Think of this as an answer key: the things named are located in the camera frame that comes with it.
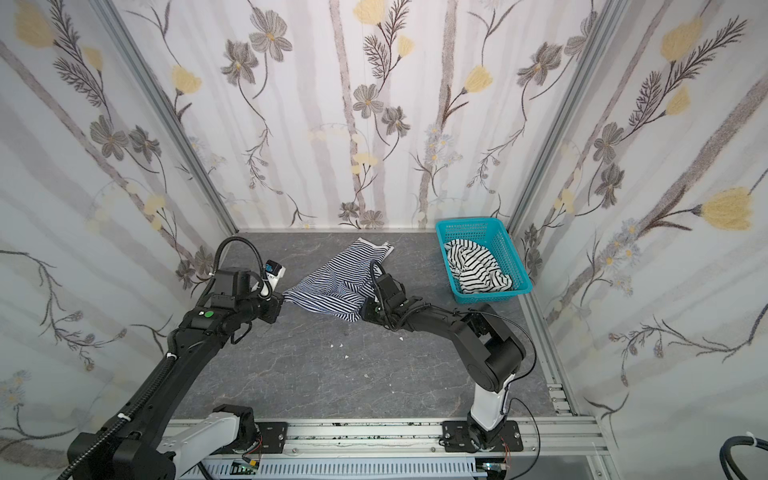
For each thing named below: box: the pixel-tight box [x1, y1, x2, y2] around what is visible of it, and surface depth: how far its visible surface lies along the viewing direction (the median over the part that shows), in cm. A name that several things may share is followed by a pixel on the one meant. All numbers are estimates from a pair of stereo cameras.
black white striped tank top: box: [444, 239, 513, 294], surface depth 106 cm
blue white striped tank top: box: [283, 238, 395, 323], surface depth 106 cm
